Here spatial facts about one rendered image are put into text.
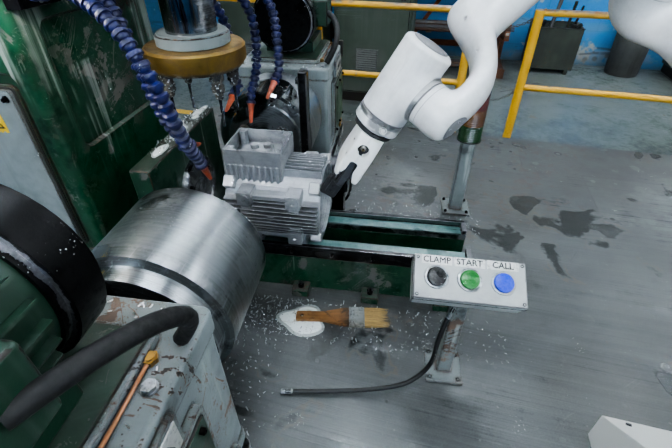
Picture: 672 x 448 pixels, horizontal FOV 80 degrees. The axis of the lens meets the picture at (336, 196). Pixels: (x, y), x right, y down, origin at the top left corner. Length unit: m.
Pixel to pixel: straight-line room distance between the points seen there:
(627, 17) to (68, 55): 0.96
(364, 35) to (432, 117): 3.30
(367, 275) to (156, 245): 0.50
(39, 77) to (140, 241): 0.32
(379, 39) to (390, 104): 3.24
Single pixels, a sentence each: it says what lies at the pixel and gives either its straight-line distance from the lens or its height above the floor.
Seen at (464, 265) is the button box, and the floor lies 1.08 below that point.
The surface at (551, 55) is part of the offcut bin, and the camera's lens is 5.46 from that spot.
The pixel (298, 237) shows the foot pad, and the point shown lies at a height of 0.98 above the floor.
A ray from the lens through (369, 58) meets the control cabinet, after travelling 3.94.
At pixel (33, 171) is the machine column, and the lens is 0.89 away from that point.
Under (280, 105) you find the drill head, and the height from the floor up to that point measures 1.13.
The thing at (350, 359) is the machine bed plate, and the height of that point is 0.80.
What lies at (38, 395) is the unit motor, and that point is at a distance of 0.33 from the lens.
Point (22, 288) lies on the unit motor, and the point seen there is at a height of 1.30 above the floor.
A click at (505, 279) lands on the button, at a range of 0.66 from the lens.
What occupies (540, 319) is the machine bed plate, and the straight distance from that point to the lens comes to 1.02.
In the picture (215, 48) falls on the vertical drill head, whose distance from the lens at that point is 0.77.
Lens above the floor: 1.52
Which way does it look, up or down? 35 degrees down
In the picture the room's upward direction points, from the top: straight up
